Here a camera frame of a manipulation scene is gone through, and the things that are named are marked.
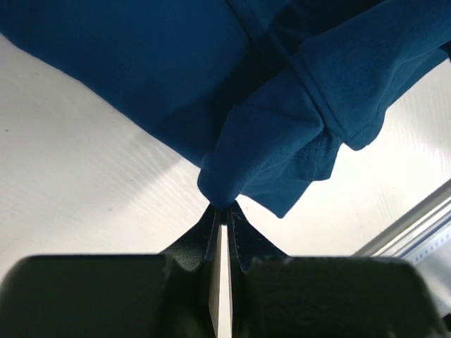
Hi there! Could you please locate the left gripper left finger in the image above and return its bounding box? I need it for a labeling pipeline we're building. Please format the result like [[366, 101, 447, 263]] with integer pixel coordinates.
[[1, 207, 221, 337]]

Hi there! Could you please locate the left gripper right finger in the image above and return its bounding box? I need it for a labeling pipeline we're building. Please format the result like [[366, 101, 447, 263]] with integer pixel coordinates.
[[226, 204, 447, 337]]

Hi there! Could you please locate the blue t shirt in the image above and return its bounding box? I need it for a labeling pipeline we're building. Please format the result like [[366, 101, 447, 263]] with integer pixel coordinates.
[[1, 1, 450, 217]]

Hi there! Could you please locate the aluminium mounting rail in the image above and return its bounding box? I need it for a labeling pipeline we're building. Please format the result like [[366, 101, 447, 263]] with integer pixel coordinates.
[[354, 181, 450, 258]]

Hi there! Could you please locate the white slotted cable duct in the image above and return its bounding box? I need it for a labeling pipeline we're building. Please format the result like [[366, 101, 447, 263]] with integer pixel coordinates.
[[409, 232, 450, 265]]

